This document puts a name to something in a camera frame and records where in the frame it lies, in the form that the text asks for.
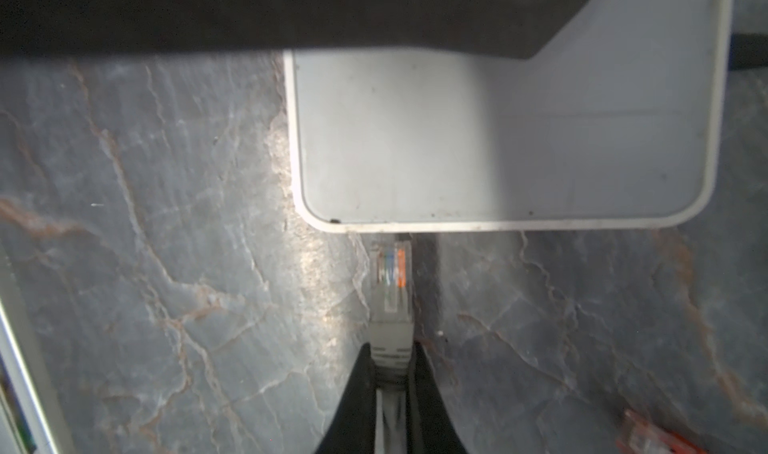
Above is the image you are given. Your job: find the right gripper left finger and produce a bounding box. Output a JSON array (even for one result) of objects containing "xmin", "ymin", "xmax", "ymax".
[{"xmin": 316, "ymin": 343, "xmax": 377, "ymax": 454}]

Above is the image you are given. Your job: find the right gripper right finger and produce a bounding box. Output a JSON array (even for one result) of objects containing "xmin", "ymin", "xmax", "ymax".
[{"xmin": 406, "ymin": 342, "xmax": 467, "ymax": 454}]

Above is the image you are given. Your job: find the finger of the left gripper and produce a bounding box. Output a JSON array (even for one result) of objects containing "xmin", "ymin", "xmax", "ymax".
[{"xmin": 1, "ymin": 0, "xmax": 590, "ymax": 60}]

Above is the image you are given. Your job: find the grey ethernet cable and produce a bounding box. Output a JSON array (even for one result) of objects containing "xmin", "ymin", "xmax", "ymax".
[{"xmin": 367, "ymin": 233, "xmax": 416, "ymax": 454}]

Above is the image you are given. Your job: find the white network switch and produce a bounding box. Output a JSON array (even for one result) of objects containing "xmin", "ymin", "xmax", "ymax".
[{"xmin": 284, "ymin": 0, "xmax": 733, "ymax": 233}]

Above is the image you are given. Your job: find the red ethernet cable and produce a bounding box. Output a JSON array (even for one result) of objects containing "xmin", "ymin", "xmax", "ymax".
[{"xmin": 616, "ymin": 408, "xmax": 712, "ymax": 454}]

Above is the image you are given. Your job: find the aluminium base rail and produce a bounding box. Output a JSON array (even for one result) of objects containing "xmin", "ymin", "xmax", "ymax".
[{"xmin": 1, "ymin": 255, "xmax": 74, "ymax": 454}]

